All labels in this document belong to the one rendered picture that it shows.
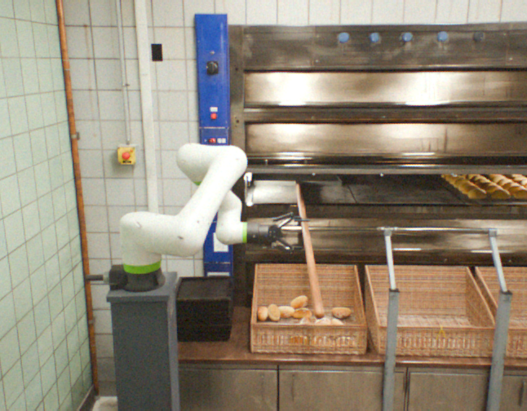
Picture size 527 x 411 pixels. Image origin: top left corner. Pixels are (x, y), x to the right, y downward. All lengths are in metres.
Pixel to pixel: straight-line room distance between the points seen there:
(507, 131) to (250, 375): 1.78
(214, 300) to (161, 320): 0.85
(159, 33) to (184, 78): 0.24
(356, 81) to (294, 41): 0.37
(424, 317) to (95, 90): 2.10
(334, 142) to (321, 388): 1.22
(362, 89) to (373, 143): 0.28
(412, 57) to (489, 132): 0.56
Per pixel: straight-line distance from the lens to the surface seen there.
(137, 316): 1.90
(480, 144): 3.05
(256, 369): 2.72
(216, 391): 2.79
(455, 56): 2.99
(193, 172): 2.11
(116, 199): 3.08
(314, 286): 1.87
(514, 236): 3.24
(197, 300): 2.73
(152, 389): 2.03
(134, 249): 1.84
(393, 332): 2.59
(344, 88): 2.87
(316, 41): 2.87
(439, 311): 3.17
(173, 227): 1.76
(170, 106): 2.92
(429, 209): 3.06
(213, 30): 2.84
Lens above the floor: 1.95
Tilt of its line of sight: 15 degrees down
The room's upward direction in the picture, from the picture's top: straight up
